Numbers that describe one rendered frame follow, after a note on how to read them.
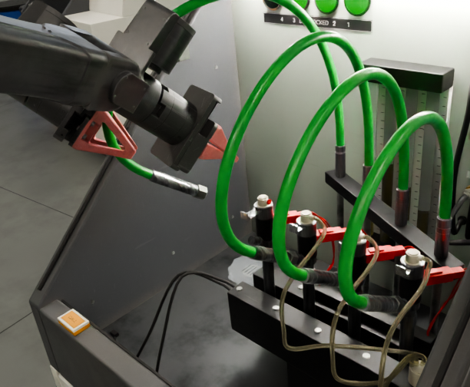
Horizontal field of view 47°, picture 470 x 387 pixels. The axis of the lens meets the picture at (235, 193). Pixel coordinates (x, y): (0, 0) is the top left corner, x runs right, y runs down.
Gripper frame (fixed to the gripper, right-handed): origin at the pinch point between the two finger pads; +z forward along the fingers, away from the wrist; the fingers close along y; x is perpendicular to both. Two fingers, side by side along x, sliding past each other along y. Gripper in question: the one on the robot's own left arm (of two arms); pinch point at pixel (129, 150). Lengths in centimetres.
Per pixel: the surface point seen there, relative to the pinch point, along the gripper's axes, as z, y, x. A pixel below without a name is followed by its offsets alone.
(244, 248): 17.6, -14.6, -0.6
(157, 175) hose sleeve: 5.4, 2.1, 1.3
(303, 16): 9.8, 4.8, -29.8
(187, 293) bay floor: 27.0, 28.2, 24.0
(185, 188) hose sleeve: 10.2, 3.8, 0.9
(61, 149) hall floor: -33, 346, 96
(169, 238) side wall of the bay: 17.6, 30.9, 16.8
